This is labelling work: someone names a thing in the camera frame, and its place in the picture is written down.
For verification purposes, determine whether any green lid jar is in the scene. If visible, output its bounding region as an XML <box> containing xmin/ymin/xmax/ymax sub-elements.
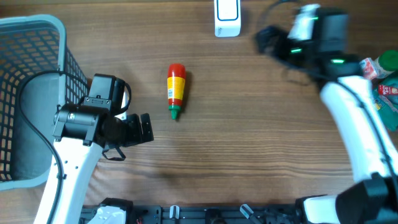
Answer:
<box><xmin>374</xmin><ymin>50</ymin><xmax>397</xmax><ymax>79</ymax></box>

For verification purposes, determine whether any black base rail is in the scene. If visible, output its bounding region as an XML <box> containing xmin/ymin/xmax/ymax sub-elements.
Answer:
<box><xmin>79</xmin><ymin>195</ymin><xmax>354</xmax><ymax>224</ymax></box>

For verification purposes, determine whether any red yellow sauce bottle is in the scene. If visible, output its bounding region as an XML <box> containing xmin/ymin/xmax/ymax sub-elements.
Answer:
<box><xmin>167</xmin><ymin>63</ymin><xmax>187</xmax><ymax>119</ymax></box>

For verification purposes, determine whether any white barcode scanner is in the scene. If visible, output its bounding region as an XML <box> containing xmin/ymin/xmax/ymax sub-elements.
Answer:
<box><xmin>214</xmin><ymin>0</ymin><xmax>241</xmax><ymax>38</ymax></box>

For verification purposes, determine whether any green snack bag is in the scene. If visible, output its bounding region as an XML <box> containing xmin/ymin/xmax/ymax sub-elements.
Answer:
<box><xmin>373</xmin><ymin>72</ymin><xmax>397</xmax><ymax>132</ymax></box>

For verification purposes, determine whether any red coffee stick sachet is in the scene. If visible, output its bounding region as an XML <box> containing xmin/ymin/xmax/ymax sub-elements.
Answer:
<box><xmin>377</xmin><ymin>85</ymin><xmax>398</xmax><ymax>96</ymax></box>

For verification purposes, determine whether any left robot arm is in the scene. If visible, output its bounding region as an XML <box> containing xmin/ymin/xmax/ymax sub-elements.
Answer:
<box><xmin>34</xmin><ymin>74</ymin><xmax>154</xmax><ymax>223</ymax></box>

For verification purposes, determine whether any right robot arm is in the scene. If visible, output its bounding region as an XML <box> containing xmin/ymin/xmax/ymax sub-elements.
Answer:
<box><xmin>255</xmin><ymin>4</ymin><xmax>397</xmax><ymax>223</ymax></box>

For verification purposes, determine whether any red white small box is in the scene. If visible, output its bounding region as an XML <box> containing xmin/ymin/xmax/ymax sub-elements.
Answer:
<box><xmin>359</xmin><ymin>58</ymin><xmax>378</xmax><ymax>80</ymax></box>

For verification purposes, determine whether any grey plastic mesh basket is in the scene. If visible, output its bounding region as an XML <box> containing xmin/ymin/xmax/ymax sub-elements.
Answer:
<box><xmin>1</xmin><ymin>14</ymin><xmax>88</xmax><ymax>190</ymax></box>

